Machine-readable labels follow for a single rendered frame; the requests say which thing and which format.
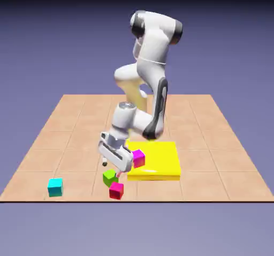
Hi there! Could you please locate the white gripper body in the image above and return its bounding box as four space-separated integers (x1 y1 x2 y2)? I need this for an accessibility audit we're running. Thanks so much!
97 140 134 174

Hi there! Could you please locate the small green cube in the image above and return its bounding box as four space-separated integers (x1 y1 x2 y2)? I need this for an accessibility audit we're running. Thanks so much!
102 169 119 188

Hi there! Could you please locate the small red cube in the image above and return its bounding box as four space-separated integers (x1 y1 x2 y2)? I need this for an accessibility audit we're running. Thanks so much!
108 182 125 200

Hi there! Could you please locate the small magenta cube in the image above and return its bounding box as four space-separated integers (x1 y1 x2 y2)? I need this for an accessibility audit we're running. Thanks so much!
131 149 146 169

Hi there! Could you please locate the small cyan cube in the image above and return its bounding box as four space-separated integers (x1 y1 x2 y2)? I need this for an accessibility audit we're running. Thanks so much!
47 177 64 198

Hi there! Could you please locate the large yellow box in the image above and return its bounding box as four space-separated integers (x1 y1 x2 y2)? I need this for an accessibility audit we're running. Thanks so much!
125 140 182 182

